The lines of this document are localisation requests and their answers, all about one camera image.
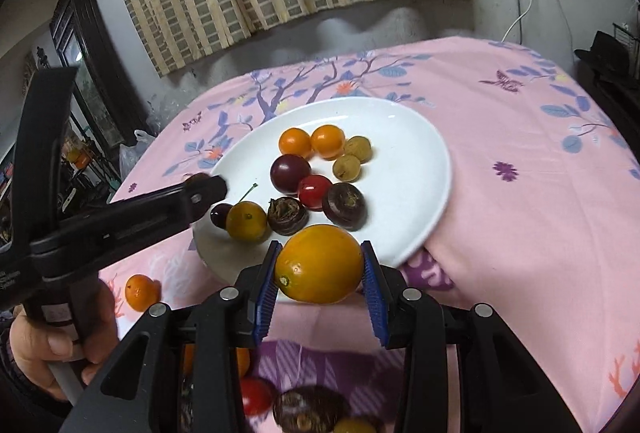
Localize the dark red cherry with stem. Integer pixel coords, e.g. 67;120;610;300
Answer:
209;182;259;231

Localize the yellow-orange persimmon-like fruit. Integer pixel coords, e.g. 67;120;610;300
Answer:
226;201;268;243

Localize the large orange citrus fruit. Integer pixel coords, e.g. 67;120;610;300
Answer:
273;224;363;305

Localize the dark brown water chestnut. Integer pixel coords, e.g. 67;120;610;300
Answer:
322;182;368;231
267;197;309;236

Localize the dark purple tomato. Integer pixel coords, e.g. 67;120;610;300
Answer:
270;154;311;194

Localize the orange kumquat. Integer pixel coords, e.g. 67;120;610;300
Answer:
311;124;346;160
278;127;314;159

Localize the red cherry tomato back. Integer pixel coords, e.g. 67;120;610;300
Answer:
297;175;332;211

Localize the red cherry tomato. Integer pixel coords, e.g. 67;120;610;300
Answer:
240;377;276;417
297;175;332;211

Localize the dark brown water chestnut front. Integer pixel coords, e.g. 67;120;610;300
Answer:
322;182;368;231

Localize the yellow-green longan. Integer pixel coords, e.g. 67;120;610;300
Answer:
344;136;373;163
333;417;378;433
332;154;361;182

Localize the person's left hand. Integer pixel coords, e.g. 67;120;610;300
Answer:
10;281;119;401

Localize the orange tangerine back left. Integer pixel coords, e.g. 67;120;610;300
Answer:
125;275;162;313

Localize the orange tangerine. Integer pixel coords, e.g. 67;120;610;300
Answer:
235;347;250;378
125;275;162;313

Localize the orange tangerine back right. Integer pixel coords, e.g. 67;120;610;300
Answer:
235;347;250;378

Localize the red cherry tomato front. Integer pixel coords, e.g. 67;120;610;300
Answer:
240;377;276;417

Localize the dark framed mirror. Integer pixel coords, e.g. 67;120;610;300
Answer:
49;0;149;158

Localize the dark water chestnut back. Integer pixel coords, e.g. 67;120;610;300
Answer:
272;385;350;433

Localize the white oval plate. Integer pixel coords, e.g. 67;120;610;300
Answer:
193;98;452;305

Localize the pink deer print tablecloth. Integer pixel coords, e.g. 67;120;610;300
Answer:
118;37;639;432

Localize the black hat on furniture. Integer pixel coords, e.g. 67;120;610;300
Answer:
574;31;634;83

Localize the white power cable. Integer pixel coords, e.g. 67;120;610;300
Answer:
499;0;537;45

